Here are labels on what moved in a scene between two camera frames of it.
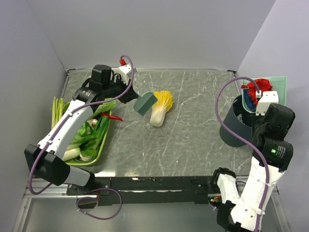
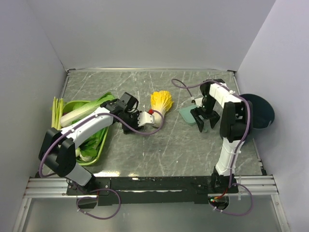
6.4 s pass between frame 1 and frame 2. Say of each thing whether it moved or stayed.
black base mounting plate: stayed
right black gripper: moved
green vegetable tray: stayed
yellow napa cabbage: stayed
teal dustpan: moved
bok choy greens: stayed
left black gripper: moved
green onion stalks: stayed
